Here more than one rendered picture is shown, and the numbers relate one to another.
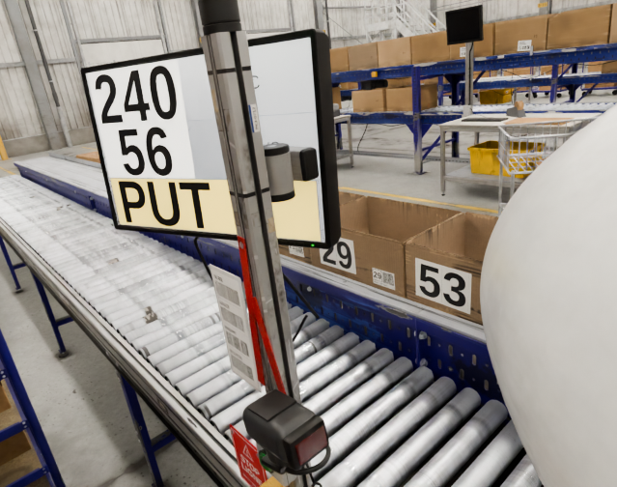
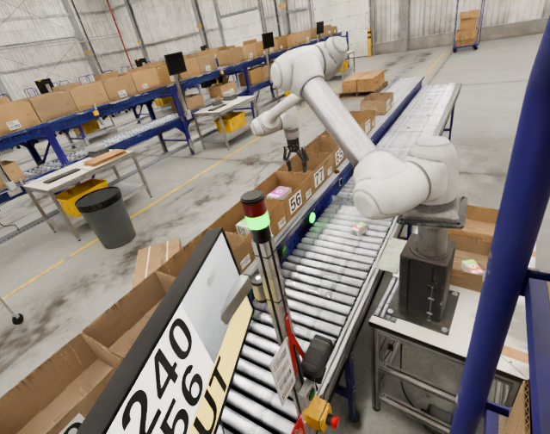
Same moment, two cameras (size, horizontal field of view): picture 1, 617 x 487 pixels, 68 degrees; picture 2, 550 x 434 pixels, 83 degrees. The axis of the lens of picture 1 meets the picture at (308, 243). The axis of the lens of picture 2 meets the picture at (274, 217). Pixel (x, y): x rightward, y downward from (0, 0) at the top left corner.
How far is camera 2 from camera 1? 1.04 m
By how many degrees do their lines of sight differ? 91
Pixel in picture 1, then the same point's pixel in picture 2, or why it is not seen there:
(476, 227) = (95, 331)
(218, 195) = (225, 353)
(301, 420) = (319, 339)
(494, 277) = (388, 201)
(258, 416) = (321, 358)
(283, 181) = not seen: hidden behind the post
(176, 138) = (197, 357)
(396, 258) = not seen: hidden behind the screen
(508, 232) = (386, 197)
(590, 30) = not seen: outside the picture
